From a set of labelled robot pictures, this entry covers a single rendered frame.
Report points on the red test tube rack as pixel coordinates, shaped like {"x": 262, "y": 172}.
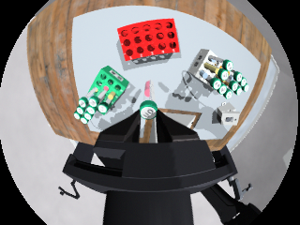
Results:
{"x": 153, "y": 41}

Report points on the white tube rack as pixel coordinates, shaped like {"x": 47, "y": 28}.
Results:
{"x": 197, "y": 65}

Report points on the conical tube with yellow liquid and green cap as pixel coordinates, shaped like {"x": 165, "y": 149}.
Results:
{"x": 221, "y": 72}

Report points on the green test tube rack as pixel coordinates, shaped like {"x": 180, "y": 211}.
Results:
{"x": 113, "y": 79}

